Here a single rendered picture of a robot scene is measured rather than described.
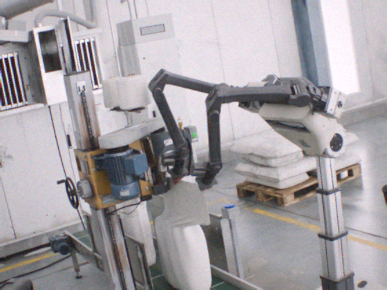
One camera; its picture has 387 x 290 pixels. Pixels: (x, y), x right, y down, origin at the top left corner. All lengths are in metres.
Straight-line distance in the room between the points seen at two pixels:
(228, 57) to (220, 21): 0.54
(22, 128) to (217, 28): 3.54
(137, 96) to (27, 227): 3.20
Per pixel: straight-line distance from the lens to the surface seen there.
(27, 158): 5.74
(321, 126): 2.74
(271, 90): 2.45
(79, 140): 3.08
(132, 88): 2.89
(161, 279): 3.68
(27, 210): 5.82
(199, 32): 7.97
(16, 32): 5.35
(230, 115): 8.22
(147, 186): 3.18
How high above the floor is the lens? 1.84
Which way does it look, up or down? 11 degrees down
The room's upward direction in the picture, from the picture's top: 10 degrees counter-clockwise
